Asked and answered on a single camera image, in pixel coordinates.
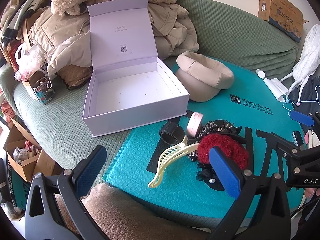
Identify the red fuzzy scrunchie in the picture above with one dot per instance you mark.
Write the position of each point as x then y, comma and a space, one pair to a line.
232, 149

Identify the tin can with cord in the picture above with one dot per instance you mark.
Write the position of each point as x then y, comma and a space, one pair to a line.
42, 87

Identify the light blue wire hanger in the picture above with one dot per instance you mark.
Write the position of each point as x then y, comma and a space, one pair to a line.
309, 100

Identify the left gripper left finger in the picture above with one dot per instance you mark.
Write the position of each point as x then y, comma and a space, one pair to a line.
43, 219

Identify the green bed cover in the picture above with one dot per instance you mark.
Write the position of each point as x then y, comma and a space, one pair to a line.
223, 32

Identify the beige newsboy cap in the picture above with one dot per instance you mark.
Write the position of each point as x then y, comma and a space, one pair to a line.
202, 76

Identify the black white gingham scrunchie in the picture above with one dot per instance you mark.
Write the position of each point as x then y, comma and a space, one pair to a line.
212, 127

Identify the lilac open gift box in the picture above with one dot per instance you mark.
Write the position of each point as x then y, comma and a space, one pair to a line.
130, 85

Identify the cream plastic hair claw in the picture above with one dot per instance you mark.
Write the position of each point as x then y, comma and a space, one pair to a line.
169, 156

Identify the white hoodie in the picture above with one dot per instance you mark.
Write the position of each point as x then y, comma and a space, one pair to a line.
309, 59

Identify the open cardboard box floor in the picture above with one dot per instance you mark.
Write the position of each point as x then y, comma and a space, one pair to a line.
26, 156

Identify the brown printed cardboard box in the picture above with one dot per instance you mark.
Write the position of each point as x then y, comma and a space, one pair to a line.
283, 15

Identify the black lace pearl bow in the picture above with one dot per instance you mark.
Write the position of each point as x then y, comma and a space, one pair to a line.
207, 175

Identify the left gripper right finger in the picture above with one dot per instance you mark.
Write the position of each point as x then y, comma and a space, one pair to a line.
271, 219

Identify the white plastic bag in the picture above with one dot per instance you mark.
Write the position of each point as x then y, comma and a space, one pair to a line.
29, 61

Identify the black cylindrical cuff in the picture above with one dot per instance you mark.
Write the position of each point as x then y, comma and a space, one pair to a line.
171, 133

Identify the dark navy garment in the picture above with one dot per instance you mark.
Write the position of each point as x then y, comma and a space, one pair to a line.
313, 80

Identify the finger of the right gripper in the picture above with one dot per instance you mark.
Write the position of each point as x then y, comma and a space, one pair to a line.
304, 119
283, 147

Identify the pink round compact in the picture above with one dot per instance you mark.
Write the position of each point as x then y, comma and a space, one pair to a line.
194, 124

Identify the white tube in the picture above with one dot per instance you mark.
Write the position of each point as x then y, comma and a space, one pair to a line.
274, 85

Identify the right hand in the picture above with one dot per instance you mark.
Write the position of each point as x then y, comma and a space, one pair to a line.
311, 191

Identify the beige puffer jacket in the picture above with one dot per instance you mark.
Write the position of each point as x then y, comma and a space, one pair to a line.
65, 40

